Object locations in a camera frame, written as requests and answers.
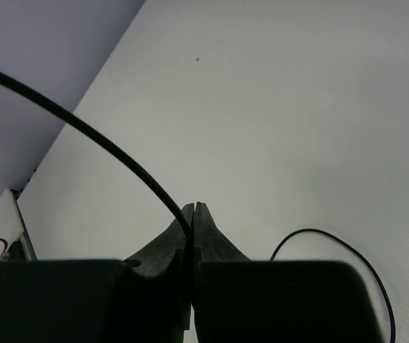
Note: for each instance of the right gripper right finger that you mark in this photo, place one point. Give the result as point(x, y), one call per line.
point(236, 299)

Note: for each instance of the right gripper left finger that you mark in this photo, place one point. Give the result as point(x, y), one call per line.
point(144, 298)

